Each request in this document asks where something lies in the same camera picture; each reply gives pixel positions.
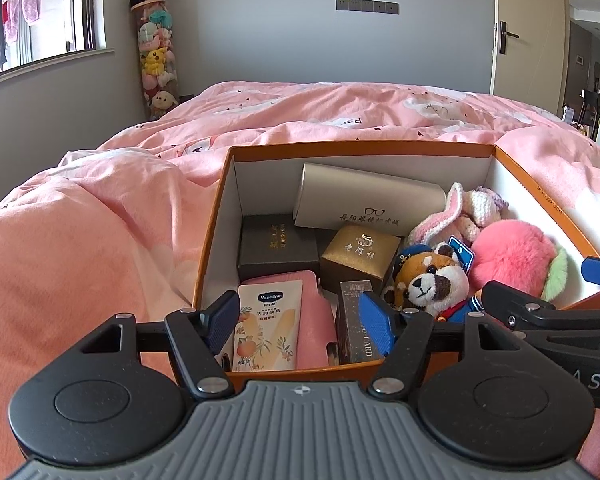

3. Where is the beige door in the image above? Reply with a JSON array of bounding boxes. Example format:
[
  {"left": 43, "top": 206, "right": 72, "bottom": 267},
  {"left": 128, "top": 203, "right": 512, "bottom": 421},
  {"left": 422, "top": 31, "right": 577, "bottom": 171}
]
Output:
[{"left": 492, "top": 0, "right": 571, "bottom": 121}]

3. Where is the pink printed blanket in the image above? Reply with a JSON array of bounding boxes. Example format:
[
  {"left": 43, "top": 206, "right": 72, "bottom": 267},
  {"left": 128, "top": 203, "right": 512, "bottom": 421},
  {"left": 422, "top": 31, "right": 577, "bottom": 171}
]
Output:
[{"left": 0, "top": 80, "right": 600, "bottom": 480}]

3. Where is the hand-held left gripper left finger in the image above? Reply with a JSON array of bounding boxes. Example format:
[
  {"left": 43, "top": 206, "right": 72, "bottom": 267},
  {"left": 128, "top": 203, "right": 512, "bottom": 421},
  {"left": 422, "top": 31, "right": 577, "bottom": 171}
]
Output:
[{"left": 75, "top": 290, "right": 241, "bottom": 401}]

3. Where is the gold gift box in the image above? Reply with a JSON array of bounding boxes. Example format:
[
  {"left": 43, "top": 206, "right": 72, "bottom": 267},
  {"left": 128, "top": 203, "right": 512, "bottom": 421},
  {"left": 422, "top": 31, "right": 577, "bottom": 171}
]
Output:
[{"left": 319, "top": 225, "right": 402, "bottom": 296}]

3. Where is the dark gift box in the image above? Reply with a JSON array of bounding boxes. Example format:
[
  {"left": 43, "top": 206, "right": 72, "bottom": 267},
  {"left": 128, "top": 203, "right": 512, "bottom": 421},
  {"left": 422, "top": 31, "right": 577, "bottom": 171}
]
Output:
[{"left": 237, "top": 214, "right": 326, "bottom": 282}]

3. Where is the pink card holder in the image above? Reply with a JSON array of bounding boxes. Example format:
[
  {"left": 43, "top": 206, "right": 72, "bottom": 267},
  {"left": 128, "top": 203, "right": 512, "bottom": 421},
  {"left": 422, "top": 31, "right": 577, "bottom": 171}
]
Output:
[{"left": 240, "top": 270, "right": 338, "bottom": 370}]

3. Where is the white hand cream tube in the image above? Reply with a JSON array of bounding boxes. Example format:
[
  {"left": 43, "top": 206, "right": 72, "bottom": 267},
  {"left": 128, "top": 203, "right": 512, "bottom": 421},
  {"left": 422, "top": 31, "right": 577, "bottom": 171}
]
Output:
[{"left": 222, "top": 279, "right": 305, "bottom": 373}]

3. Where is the window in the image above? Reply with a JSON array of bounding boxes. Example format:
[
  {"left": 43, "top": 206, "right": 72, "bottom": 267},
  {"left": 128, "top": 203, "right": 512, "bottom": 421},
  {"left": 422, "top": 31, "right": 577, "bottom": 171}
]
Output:
[{"left": 0, "top": 0, "right": 116, "bottom": 91}]

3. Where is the crochet bunny doll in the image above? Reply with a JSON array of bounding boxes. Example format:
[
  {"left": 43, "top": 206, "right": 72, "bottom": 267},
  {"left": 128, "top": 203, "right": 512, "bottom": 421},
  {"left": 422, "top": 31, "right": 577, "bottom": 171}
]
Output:
[{"left": 405, "top": 182, "right": 510, "bottom": 251}]

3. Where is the clear tube of plush toys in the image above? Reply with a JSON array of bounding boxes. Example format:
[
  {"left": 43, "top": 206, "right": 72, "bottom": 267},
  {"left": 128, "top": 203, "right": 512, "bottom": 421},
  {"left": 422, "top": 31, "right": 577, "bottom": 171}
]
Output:
[{"left": 130, "top": 0, "right": 181, "bottom": 121}]

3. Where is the orange cardboard box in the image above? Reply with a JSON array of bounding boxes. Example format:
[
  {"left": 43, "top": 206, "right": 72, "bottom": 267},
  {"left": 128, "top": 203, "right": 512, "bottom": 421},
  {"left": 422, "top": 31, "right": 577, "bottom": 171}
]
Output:
[{"left": 192, "top": 141, "right": 600, "bottom": 393}]

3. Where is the beige glasses case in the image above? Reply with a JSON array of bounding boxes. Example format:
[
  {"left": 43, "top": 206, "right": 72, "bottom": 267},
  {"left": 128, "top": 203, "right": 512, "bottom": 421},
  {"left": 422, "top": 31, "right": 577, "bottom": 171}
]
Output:
[{"left": 293, "top": 162, "right": 448, "bottom": 233}]

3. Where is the dark card box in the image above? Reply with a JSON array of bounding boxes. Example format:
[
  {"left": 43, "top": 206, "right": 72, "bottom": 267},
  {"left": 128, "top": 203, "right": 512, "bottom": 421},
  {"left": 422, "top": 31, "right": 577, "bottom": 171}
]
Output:
[{"left": 336, "top": 280, "right": 388, "bottom": 365}]

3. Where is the wall switch panel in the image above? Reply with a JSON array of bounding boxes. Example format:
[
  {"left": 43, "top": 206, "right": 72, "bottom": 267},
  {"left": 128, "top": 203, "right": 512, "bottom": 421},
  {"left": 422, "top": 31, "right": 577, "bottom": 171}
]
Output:
[{"left": 336, "top": 0, "right": 400, "bottom": 15}]

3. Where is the dark chair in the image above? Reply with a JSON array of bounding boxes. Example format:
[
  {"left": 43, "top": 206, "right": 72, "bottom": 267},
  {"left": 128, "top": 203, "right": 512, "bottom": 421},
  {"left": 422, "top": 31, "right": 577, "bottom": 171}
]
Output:
[{"left": 577, "top": 89, "right": 600, "bottom": 133}]

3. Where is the red panda plush toy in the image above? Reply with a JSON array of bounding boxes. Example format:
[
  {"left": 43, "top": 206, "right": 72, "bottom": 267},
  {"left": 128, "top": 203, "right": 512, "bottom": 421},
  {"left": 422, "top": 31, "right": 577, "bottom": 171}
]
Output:
[{"left": 384, "top": 242, "right": 486, "bottom": 323}]

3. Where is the pink peach plush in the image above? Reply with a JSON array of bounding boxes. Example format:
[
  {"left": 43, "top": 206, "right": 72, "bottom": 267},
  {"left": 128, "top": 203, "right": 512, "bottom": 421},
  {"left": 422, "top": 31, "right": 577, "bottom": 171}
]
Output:
[{"left": 467, "top": 221, "right": 570, "bottom": 303}]

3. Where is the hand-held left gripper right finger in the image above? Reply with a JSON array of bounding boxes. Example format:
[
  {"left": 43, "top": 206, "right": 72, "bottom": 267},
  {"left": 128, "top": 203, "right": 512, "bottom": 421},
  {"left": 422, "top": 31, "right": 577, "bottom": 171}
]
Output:
[{"left": 358, "top": 291, "right": 524, "bottom": 401}]

